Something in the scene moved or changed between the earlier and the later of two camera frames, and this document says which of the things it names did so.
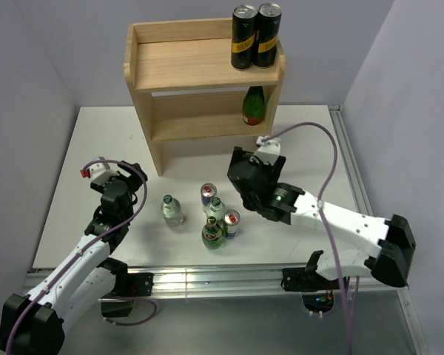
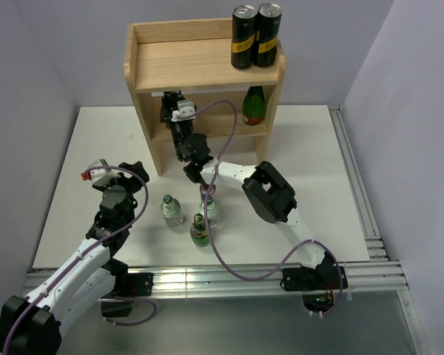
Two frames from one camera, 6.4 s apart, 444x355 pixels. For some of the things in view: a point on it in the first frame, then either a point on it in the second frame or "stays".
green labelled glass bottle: [212, 234] → [198, 232]
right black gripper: [273, 171] → [166, 118]
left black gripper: [135, 180] stays
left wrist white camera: [99, 173] stays
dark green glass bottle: [254, 106] stays
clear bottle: [172, 211] stays
